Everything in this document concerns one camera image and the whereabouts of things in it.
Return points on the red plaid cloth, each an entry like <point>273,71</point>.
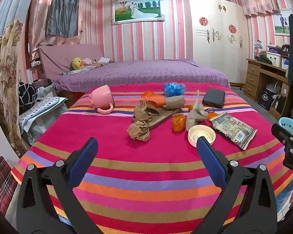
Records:
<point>2,185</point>

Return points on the brown phone case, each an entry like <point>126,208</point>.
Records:
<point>161,119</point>

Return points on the blue plastic bag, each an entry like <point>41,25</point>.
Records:
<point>173,89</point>

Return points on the brown paper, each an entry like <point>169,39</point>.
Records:
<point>141,111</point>
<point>138,130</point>

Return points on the cardboard tube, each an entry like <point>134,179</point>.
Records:
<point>174,102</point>

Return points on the light blue plastic basket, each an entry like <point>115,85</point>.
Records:
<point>286,123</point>

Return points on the blue patterned tablecloth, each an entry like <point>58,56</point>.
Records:
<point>283,199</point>

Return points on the desk lamp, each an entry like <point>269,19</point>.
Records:
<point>258,44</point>

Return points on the grey paper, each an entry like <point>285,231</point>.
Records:
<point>196,114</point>

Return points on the white storage box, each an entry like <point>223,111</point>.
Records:
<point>274,58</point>

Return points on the white plastic lid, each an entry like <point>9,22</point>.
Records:
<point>201,129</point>

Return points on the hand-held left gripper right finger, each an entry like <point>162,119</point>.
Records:
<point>211,160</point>

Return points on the framed wedding photo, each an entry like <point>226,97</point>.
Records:
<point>136,9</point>

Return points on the orange plastic bag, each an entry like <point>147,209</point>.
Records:
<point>153,97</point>

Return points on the white wardrobe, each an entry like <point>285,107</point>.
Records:
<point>214,53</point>

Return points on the black patterned cushion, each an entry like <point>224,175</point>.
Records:
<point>28,96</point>

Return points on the grey curtain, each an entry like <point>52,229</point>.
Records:
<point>62,9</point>

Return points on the yellow duck plush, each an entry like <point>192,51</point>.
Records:
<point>77,63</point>

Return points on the pink satin curtain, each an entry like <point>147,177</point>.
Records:
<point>37,17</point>

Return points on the pink bed headboard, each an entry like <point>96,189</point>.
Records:
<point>58,58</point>

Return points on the small wall poster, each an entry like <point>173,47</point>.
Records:
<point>280,23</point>

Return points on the white fan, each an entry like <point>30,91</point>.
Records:
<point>273,87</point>

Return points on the grey snack packet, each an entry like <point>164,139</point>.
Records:
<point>232,126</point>

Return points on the wooden desk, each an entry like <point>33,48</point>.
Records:
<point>254,78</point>

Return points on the floral curtain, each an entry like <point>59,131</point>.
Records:
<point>2,78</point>

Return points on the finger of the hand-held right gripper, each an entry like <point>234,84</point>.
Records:
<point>282,132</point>

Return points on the pink cup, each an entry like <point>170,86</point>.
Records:
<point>101,97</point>

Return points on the black zip case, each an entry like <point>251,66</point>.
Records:
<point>213,97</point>

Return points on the pink soft toy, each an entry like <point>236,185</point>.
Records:
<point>89,61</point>

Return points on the striped pink blanket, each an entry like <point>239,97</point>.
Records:
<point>136,156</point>

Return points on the polka-dot cloth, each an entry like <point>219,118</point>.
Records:
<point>44,104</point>

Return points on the bed with purple bedspread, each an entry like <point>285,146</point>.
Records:
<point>149,73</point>

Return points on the black gift box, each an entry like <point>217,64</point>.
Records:
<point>265,100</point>

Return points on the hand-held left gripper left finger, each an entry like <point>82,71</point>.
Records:
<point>84,160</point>

